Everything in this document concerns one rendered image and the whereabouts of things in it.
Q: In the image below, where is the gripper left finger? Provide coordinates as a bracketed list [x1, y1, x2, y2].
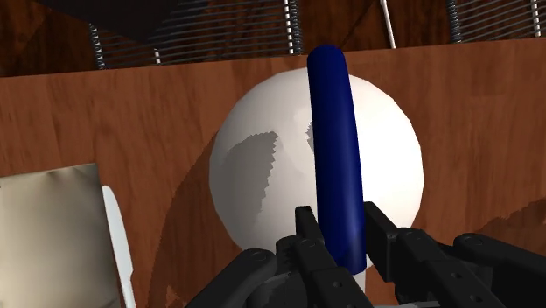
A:
[185, 205, 374, 308]

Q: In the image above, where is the wire metal chair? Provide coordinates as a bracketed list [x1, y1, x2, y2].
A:
[87, 0, 305, 71]
[444, 0, 546, 44]

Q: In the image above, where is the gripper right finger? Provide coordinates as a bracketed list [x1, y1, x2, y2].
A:
[363, 200, 546, 308]

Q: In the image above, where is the dark blue cylindrical stick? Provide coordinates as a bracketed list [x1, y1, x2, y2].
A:
[306, 44, 368, 276]

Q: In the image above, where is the white round bowl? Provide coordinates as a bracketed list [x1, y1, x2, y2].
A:
[208, 66, 425, 294]

